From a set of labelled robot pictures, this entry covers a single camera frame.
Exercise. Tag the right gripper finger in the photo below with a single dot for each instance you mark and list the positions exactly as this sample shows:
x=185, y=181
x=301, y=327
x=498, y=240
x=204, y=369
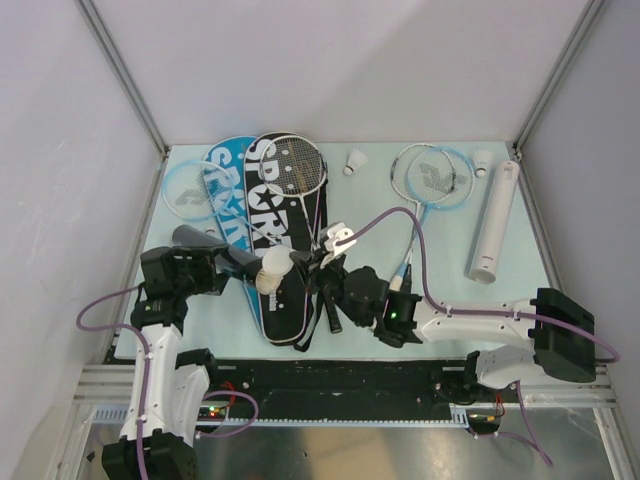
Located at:
x=306, y=260
x=316, y=284

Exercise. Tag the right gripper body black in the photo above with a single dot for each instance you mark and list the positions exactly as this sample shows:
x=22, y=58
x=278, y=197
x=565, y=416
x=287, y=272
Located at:
x=336, y=273

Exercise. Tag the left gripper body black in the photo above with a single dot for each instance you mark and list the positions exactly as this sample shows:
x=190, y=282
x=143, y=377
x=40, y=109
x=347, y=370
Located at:
x=196, y=275

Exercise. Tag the shuttlecock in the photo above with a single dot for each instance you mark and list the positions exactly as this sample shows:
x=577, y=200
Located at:
x=482, y=161
x=275, y=265
x=355, y=160

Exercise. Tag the black shuttlecock tube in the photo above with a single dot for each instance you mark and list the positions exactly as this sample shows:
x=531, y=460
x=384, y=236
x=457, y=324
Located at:
x=231, y=260

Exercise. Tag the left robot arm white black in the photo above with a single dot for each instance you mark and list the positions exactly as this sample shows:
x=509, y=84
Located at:
x=156, y=441

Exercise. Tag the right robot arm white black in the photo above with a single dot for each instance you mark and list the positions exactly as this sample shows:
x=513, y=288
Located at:
x=549, y=335

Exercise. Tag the black racket bag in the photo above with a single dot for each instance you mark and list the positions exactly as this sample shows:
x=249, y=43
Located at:
x=287, y=315

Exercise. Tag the light blue racket left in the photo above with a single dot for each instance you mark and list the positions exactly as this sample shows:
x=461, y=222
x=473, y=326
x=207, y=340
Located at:
x=184, y=193

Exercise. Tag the light blue racket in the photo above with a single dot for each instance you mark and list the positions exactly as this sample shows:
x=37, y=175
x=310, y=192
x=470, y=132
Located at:
x=462, y=190
x=184, y=193

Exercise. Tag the white racket on black bag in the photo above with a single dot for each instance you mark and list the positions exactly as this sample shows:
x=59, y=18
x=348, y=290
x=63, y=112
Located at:
x=293, y=167

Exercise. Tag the white racket black grip left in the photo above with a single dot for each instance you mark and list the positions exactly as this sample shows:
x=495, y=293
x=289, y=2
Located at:
x=219, y=184

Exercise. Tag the blue racket bag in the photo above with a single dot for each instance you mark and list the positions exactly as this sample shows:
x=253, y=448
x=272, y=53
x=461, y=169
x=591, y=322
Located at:
x=230, y=155

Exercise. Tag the white shuttlecock tube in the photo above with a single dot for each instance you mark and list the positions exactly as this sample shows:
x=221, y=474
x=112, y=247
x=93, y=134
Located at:
x=494, y=223

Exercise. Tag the white racket right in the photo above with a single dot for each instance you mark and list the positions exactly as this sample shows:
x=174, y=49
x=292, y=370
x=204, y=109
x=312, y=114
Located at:
x=423, y=175

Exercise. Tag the light blue racket right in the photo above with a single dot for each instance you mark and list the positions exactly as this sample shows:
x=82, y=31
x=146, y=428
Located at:
x=462, y=190

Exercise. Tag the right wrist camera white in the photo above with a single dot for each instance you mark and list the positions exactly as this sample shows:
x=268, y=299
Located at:
x=335, y=240

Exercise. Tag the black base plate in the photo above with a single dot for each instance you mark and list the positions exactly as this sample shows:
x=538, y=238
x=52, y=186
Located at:
x=333, y=391

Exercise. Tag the aluminium frame rail front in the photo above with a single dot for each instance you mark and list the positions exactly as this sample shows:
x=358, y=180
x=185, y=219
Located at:
x=109, y=389

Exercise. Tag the left circuit board with wires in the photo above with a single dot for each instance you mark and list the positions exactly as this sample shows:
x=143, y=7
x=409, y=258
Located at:
x=216, y=409

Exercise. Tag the circuit board with wires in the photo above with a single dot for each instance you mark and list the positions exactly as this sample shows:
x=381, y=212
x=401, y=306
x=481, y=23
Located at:
x=216, y=409
x=486, y=423

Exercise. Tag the right circuit board with wires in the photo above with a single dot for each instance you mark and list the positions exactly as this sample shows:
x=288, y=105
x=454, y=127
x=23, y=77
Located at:
x=486, y=423

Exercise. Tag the left frame post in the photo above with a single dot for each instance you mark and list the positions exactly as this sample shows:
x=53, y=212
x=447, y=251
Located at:
x=116, y=62

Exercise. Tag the frame post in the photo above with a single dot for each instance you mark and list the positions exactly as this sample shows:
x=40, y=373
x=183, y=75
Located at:
x=116, y=62
x=580, y=33

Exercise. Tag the right frame post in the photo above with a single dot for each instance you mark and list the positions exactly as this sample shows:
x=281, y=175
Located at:
x=580, y=33

